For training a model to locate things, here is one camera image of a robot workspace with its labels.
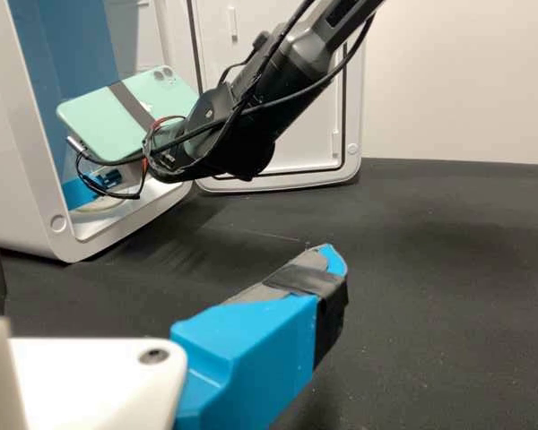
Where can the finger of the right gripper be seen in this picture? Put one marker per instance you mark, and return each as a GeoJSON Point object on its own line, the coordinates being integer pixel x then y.
{"type": "Point", "coordinates": [111, 179]}
{"type": "Point", "coordinates": [80, 193]}

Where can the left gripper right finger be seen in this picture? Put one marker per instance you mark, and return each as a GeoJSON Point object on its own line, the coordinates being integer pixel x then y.
{"type": "Point", "coordinates": [251, 349]}

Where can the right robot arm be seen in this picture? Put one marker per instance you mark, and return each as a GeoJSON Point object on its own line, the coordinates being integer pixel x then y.
{"type": "Point", "coordinates": [269, 103]}

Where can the white incubator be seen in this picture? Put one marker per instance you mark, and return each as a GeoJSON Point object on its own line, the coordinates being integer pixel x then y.
{"type": "Point", "coordinates": [18, 134]}

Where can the incubator door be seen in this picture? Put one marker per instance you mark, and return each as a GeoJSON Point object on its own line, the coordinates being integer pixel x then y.
{"type": "Point", "coordinates": [307, 150]}

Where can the right wrist camera phone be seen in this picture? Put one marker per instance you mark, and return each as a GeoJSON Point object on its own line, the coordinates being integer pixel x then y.
{"type": "Point", "coordinates": [103, 125]}

